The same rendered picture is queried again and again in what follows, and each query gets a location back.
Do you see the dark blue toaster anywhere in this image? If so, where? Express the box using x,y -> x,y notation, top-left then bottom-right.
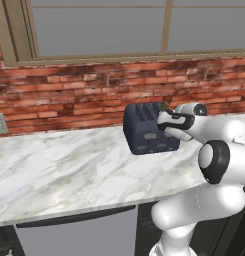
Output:
122,101 -> 182,156

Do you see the tan framed window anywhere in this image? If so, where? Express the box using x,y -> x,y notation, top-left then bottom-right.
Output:
0,0 -> 245,67

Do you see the grey dishwasher door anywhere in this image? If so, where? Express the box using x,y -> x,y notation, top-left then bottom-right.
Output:
14,205 -> 139,256

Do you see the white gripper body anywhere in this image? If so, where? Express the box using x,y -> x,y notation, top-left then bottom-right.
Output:
163,127 -> 194,143

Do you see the brown bread slice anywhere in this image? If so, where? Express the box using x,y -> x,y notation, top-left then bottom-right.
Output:
161,101 -> 174,113

